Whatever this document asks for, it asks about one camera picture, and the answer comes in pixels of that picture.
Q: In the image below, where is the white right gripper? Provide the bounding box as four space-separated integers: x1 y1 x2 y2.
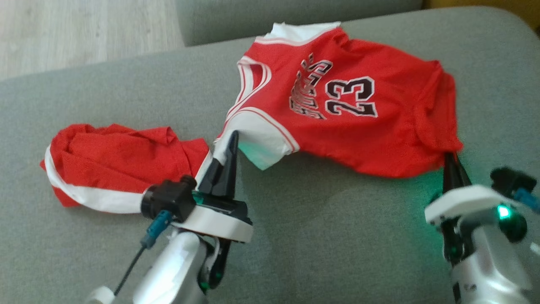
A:
424 152 512 228

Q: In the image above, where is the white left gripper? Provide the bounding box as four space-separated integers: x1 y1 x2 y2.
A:
173 130 254 243

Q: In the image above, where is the red shorts white trim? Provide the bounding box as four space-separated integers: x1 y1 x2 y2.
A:
40 123 211 214

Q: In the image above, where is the red jersey number 23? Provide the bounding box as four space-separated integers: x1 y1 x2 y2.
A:
213 21 464 179

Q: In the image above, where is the large grey sofa seat cushion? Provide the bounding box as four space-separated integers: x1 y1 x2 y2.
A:
0 6 540 304

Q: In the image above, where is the small grey sofa cushion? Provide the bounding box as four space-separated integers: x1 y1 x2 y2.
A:
175 0 424 47

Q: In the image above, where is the right camera cable blue plug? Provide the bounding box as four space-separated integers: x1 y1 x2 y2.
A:
514 188 540 214

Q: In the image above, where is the camera cable blue plug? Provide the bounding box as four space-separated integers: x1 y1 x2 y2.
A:
514 188 540 214
113 210 173 297

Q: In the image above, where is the left camera cable blue plug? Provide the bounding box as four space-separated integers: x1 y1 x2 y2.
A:
113 210 173 297

